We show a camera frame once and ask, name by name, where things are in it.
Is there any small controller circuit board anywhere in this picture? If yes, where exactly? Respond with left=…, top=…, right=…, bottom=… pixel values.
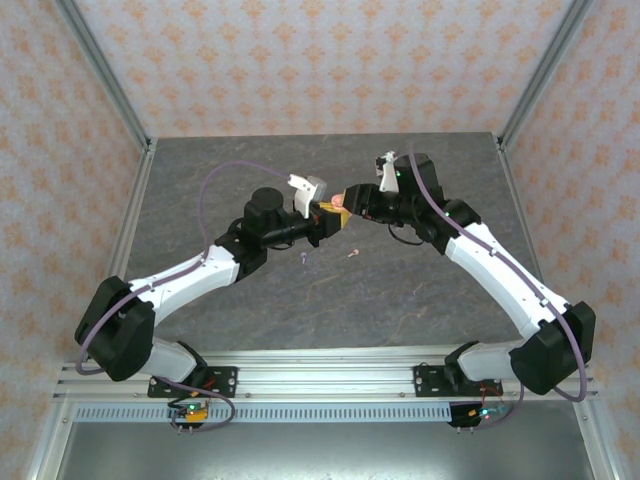
left=452, top=399, right=511, bottom=431
left=167, top=398, right=211, bottom=432

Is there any grey metal panel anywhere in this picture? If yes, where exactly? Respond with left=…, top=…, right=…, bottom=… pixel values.
left=54, top=422, right=596, bottom=480

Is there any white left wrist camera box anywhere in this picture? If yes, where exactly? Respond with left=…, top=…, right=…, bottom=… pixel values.
left=287, top=173, right=327, bottom=220

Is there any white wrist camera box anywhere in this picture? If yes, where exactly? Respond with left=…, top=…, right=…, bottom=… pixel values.
left=374, top=148, right=401, bottom=194
left=287, top=173, right=327, bottom=220

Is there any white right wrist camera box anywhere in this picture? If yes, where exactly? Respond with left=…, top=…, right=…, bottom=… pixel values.
left=374, top=148, right=401, bottom=194

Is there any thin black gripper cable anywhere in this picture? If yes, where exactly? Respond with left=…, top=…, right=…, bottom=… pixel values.
left=388, top=224, right=426, bottom=246

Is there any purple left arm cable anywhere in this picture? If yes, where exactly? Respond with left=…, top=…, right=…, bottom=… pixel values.
left=74, top=160, right=294, bottom=434

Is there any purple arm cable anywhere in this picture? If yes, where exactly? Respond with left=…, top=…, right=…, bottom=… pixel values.
left=408, top=143, right=589, bottom=432
left=74, top=160, right=294, bottom=434

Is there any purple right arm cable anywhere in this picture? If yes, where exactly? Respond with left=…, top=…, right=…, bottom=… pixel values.
left=408, top=143, right=589, bottom=432

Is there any aluminium table side rail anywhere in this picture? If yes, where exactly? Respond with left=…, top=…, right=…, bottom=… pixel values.
left=494, top=135, right=619, bottom=480
left=24, top=138, right=159, bottom=480

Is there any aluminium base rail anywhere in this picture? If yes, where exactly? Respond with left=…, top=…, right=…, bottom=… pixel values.
left=52, top=349, right=599, bottom=401

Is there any aluminium frame post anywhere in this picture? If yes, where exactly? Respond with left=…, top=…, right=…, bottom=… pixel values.
left=497, top=0, right=599, bottom=151
left=52, top=0, right=157, bottom=154

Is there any grey slotted cable duct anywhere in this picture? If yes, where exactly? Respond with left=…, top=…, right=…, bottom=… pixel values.
left=74, top=402, right=484, bottom=424

